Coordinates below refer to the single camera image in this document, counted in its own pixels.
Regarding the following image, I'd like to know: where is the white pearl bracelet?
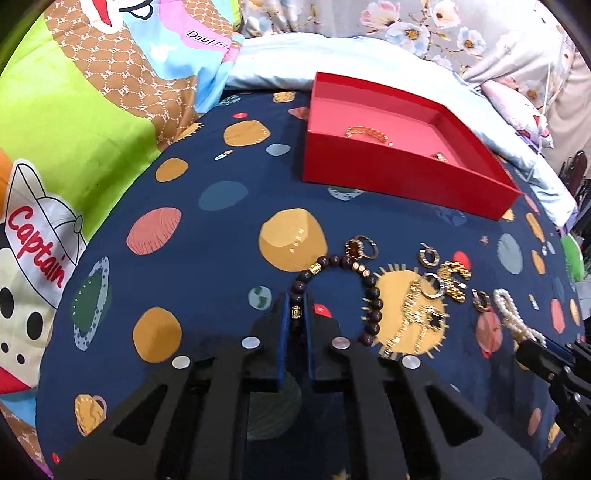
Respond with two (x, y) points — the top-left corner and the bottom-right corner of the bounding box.
(493, 288), (546, 346)

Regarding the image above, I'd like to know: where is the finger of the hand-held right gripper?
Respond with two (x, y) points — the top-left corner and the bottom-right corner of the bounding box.
(515, 339), (575, 384)
(547, 364), (591, 430)

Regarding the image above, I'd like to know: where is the pink plush pillow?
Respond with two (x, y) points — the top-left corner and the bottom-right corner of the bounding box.
(480, 78), (555, 148)

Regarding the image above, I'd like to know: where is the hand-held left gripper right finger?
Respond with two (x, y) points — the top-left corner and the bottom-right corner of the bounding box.
(305, 295), (541, 480)

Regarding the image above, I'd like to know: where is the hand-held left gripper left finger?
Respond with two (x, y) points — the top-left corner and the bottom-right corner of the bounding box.
(53, 293), (291, 480)

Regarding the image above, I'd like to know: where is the dark wooden bead bracelet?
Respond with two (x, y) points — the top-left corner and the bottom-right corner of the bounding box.
(288, 256), (384, 347)

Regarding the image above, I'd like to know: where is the brown stone ring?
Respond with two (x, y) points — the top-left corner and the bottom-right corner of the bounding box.
(345, 235), (382, 260)

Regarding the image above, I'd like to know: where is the gold link watch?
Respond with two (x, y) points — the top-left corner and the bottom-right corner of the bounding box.
(379, 281), (435, 361)

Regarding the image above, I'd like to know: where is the navy planet-print bedsheet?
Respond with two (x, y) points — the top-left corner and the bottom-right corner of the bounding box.
(37, 88), (583, 480)

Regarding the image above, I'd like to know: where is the light blue pillow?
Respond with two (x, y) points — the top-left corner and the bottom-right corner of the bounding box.
(224, 34), (578, 227)

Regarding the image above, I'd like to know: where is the colourful cartoon monkey blanket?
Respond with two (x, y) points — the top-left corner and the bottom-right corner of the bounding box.
(0, 0), (245, 480)

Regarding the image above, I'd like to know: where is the grey floral cloth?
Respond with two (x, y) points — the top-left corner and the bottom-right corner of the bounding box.
(240, 0), (591, 148)

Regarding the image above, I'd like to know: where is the black stone gold earring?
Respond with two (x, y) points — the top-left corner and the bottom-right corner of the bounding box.
(419, 311), (450, 334)

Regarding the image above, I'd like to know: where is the red cardboard box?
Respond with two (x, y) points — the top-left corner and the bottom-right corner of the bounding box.
(302, 71), (522, 221)

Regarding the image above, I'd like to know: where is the gold chain bracelet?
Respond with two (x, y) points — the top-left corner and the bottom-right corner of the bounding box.
(346, 126), (389, 145)

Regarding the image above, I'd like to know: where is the silver band ring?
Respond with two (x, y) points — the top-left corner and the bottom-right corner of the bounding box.
(421, 272), (448, 297)

